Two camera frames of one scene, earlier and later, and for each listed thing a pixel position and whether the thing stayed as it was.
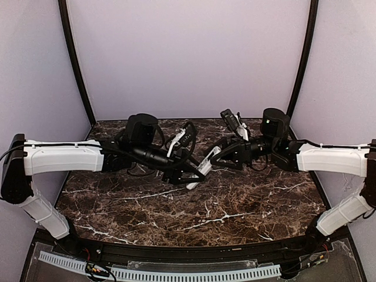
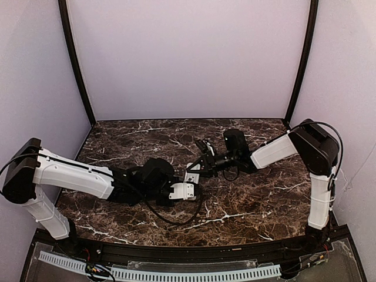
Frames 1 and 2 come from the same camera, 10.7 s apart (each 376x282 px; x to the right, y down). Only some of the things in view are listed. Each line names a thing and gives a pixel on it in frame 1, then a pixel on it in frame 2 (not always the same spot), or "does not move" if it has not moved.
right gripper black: x=242 y=151 → x=210 y=162
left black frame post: x=67 y=32 does not move
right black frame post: x=305 y=59 does not move
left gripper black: x=171 y=172 → x=165 y=191
